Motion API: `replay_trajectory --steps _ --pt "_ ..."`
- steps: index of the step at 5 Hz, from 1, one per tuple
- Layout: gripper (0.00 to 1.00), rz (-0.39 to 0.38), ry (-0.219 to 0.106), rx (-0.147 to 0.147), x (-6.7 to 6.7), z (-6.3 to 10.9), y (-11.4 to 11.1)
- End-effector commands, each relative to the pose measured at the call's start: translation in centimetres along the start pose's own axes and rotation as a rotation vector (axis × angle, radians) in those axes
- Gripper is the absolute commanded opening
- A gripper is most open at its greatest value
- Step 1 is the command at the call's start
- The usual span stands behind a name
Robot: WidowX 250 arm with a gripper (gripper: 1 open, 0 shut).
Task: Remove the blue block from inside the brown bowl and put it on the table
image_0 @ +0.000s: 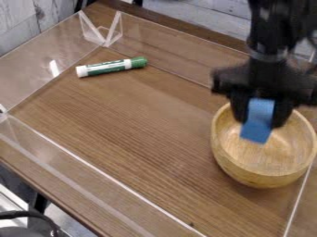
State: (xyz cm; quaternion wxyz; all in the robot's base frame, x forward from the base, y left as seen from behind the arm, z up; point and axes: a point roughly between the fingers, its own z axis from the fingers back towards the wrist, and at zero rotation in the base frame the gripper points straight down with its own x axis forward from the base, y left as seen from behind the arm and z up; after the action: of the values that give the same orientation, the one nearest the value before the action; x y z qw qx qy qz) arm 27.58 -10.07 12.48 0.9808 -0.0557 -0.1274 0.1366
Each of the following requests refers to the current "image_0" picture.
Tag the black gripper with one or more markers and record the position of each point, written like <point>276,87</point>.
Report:
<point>274,80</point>

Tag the blue rectangular block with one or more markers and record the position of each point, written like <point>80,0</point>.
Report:
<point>257,126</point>

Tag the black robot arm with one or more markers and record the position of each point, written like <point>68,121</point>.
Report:
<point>281,24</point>

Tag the brown wooden bowl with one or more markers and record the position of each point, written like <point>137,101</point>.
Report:
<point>262,165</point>

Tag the green and white marker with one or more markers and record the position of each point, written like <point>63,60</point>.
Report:
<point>111,66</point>

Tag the black table leg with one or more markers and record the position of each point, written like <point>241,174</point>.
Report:
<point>40,203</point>

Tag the clear acrylic tray wall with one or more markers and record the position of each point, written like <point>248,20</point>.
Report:
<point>114,145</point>

